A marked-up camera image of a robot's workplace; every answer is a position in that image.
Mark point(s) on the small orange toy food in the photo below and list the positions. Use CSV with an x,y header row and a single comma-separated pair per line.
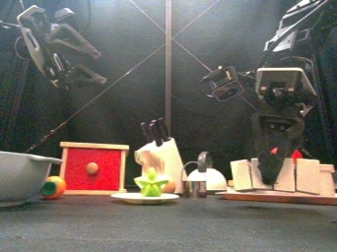
x,y
169,187

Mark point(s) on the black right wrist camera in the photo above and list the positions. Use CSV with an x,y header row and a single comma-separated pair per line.
x,y
225,84

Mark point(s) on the vertical metal frame pole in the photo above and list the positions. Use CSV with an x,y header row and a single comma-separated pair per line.
x,y
169,65

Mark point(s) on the grey plastic bowl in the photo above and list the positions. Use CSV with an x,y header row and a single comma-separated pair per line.
x,y
19,177

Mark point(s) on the white round plate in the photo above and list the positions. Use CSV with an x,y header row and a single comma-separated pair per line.
x,y
145,198

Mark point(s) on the white knife block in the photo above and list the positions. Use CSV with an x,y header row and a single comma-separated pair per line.
x,y
172,157

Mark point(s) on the red wooden drawer box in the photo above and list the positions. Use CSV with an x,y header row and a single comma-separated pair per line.
x,y
93,169

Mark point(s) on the green toy vegetable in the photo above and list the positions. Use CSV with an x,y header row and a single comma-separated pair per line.
x,y
152,183

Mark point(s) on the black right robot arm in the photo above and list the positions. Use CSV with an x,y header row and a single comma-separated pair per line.
x,y
299,32

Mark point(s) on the white sushi roll piece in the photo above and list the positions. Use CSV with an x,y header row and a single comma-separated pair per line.
x,y
256,172
327,180
241,175
308,176

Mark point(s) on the orange and green toy fruit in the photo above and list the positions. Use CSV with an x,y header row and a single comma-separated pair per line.
x,y
56,187

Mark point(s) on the red toy piece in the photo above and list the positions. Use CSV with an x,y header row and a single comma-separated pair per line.
x,y
298,155

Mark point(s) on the wooden tray with blocks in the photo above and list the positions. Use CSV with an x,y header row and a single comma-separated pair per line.
x,y
272,197

